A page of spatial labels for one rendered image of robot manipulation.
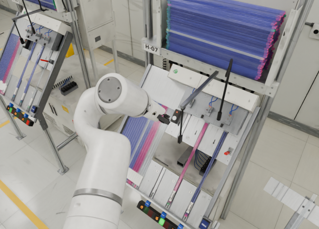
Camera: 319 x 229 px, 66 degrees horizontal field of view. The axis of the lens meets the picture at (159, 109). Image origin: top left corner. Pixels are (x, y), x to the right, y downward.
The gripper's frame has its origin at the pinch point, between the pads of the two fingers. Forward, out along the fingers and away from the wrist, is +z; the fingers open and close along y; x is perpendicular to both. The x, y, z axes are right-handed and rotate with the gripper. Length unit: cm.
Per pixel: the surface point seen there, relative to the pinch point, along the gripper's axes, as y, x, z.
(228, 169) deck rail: -30, 6, 51
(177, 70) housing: 22, -22, 47
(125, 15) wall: 200, -67, 205
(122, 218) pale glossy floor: 14, 96, 115
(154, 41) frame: 41, -28, 42
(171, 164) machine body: 2, 30, 86
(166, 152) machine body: 11, 26, 92
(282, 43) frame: -19, -48, 19
